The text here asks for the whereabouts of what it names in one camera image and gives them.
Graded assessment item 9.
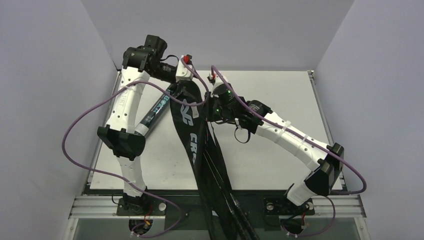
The black shuttlecock tube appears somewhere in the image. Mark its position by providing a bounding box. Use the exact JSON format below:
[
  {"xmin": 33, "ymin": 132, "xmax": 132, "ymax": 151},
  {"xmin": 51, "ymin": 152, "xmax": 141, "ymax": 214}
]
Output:
[{"xmin": 134, "ymin": 85, "xmax": 174, "ymax": 137}]

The black racket bag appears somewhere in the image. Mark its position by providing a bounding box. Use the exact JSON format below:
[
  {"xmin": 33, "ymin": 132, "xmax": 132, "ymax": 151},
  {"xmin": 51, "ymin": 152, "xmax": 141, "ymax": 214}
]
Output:
[{"xmin": 170, "ymin": 82, "xmax": 241, "ymax": 240}]

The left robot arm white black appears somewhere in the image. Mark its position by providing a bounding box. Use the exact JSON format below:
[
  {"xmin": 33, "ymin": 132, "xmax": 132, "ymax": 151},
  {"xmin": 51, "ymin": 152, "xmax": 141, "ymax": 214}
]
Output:
[{"xmin": 97, "ymin": 34, "xmax": 194, "ymax": 215}]

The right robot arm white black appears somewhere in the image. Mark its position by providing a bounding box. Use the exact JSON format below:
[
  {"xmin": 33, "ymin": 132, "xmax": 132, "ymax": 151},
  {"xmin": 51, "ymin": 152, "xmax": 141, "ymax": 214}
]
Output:
[{"xmin": 205, "ymin": 83, "xmax": 344, "ymax": 215}]

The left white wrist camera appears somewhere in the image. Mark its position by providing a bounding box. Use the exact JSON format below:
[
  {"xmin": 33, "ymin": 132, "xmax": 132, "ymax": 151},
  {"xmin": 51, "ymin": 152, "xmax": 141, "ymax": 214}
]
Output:
[{"xmin": 175, "ymin": 54, "xmax": 194, "ymax": 82}]

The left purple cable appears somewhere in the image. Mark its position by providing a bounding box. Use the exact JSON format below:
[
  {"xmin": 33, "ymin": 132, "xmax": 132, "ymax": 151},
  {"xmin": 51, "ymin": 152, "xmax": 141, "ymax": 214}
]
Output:
[{"xmin": 61, "ymin": 56, "xmax": 211, "ymax": 239}]

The purple cable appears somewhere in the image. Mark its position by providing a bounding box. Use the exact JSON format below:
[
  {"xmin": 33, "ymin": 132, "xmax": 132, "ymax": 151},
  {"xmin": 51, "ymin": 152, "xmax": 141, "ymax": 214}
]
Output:
[
  {"xmin": 208, "ymin": 64, "xmax": 368, "ymax": 238},
  {"xmin": 61, "ymin": 56, "xmax": 211, "ymax": 239}
]

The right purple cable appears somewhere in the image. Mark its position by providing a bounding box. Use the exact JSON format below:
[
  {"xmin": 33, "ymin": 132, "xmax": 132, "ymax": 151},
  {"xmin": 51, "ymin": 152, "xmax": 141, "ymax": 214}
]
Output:
[{"xmin": 208, "ymin": 64, "xmax": 368, "ymax": 238}]

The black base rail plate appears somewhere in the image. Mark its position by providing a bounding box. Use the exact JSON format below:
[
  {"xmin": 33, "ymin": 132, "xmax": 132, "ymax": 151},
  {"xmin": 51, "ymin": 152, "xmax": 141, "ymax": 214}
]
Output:
[{"xmin": 112, "ymin": 190, "xmax": 315, "ymax": 232}]

